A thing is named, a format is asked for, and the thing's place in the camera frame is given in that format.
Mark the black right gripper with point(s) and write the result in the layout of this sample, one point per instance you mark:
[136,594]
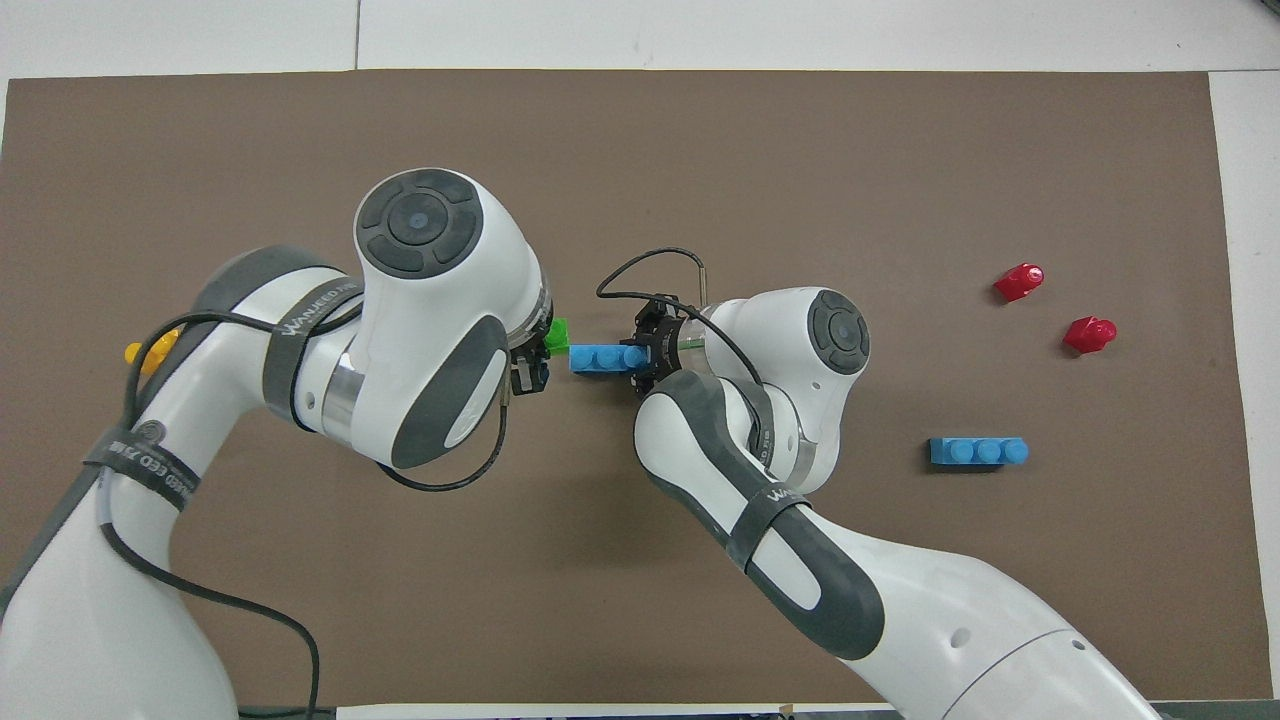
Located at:
[672,325]

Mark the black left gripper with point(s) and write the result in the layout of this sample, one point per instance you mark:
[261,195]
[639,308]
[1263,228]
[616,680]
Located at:
[520,375]

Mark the green two-stud toy block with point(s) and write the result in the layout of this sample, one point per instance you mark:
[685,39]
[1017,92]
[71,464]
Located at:
[556,338]

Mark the blue three-stud toy block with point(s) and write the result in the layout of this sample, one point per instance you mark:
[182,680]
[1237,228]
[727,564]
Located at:
[978,452]
[605,359]

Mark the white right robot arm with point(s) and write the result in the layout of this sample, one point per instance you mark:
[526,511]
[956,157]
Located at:
[800,400]

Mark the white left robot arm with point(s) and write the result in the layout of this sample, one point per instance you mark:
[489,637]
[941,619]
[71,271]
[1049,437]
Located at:
[420,320]

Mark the red one-stud toy block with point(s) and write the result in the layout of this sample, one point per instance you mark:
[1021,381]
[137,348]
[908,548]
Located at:
[1018,282]
[1088,334]

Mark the yellow two-stud toy block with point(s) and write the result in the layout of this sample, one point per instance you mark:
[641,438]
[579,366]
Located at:
[150,350]

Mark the brown paper table mat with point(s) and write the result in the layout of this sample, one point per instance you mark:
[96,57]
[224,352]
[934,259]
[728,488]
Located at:
[700,150]

